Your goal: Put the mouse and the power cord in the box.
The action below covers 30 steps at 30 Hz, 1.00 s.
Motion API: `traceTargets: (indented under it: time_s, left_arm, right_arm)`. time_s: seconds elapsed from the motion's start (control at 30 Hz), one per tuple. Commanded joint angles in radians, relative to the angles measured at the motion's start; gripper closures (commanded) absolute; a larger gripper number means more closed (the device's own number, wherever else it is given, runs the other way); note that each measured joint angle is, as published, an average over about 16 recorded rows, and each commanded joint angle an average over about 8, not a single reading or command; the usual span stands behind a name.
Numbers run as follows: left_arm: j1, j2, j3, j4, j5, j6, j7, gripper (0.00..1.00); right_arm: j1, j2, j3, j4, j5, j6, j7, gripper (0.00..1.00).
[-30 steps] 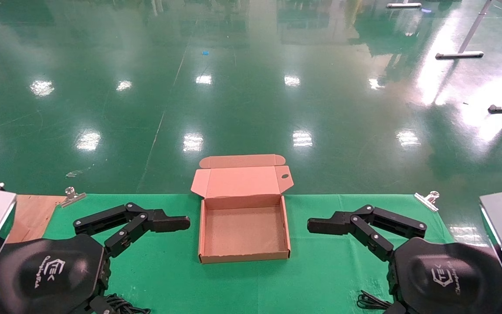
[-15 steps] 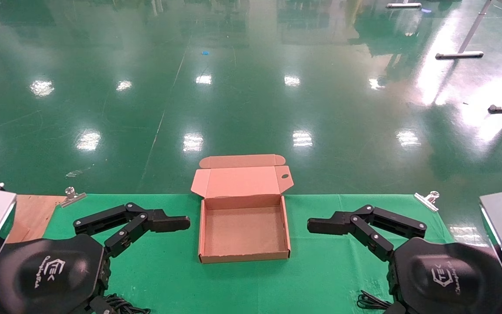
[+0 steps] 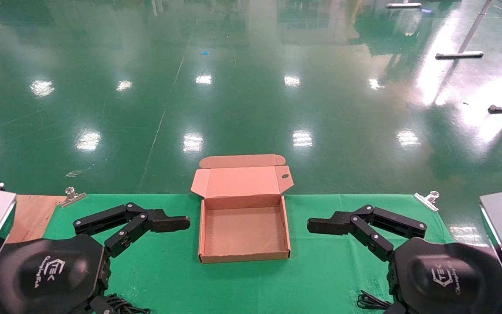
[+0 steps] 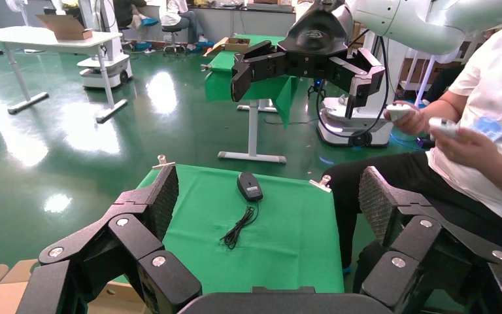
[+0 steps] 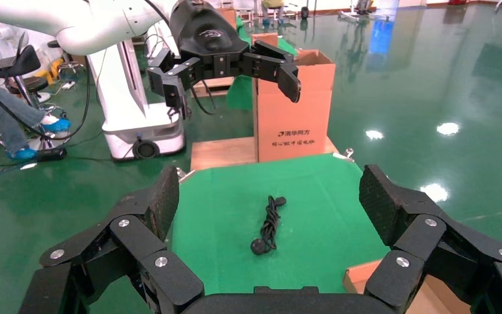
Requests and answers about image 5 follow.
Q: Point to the black office stool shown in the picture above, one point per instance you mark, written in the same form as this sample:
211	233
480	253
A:
21	63

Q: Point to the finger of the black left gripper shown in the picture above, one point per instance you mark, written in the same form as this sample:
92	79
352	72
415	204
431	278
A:
174	91
287	80

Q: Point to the green table cloth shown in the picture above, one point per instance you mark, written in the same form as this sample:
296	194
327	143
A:
233	225

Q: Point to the round black background stool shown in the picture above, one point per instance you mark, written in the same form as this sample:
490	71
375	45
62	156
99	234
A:
62	56

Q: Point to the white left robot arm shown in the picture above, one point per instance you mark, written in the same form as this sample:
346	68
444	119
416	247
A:
82	26

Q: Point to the black floor power box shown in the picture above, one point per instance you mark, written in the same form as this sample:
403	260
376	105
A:
52	154

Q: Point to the seated person in jeans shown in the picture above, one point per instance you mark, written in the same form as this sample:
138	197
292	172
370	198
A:
4	112

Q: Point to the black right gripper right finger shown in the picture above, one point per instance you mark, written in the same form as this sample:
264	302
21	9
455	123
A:
385	203

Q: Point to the tall printed cardboard box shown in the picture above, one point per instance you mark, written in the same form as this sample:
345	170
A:
294	121

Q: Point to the metal table clamp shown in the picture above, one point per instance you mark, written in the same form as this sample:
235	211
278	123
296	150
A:
345	154
184	174

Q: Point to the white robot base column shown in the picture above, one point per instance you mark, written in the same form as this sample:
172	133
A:
125	108

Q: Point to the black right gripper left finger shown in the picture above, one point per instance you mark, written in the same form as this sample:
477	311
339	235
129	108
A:
155	208

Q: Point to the grey laptop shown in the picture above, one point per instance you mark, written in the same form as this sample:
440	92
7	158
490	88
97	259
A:
2	63

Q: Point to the flat open cardboard box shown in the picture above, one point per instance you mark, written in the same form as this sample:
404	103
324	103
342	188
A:
357	277

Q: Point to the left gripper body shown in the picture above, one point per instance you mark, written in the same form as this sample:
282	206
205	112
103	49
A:
207	39

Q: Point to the small background cardboard box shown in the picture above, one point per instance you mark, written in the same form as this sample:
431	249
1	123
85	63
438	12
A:
228	18

